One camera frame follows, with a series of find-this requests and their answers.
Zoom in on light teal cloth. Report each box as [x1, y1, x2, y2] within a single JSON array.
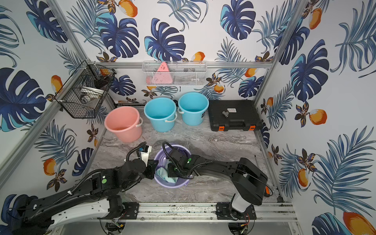
[[155, 167, 178, 185]]

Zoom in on purple plastic bucket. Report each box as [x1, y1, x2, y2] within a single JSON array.
[[154, 143, 191, 189]]

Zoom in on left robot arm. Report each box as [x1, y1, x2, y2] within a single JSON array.
[[1, 142, 159, 235]]

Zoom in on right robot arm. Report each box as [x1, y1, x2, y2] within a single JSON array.
[[162, 142, 268, 212]]

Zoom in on teal plastic bucket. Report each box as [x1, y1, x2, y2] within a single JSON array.
[[144, 98, 178, 133]]

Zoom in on pink plastic bucket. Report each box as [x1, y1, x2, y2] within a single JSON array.
[[104, 106, 144, 143]]

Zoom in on teal bucket with label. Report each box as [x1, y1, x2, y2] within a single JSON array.
[[178, 92, 209, 126]]

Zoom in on black tool case orange latches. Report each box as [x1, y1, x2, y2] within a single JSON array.
[[208, 100, 262, 132]]

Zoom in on silver metal pipe fitting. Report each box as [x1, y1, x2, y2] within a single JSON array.
[[222, 111, 229, 118]]

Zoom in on pink triangle item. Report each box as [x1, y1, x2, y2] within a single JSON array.
[[151, 62, 173, 85]]

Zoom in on clear wall shelf basket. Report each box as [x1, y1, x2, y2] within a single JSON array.
[[142, 61, 207, 86]]

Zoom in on black wire basket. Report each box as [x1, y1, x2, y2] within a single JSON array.
[[54, 61, 117, 119]]

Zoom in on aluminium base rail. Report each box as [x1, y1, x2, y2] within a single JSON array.
[[57, 201, 297, 222]]

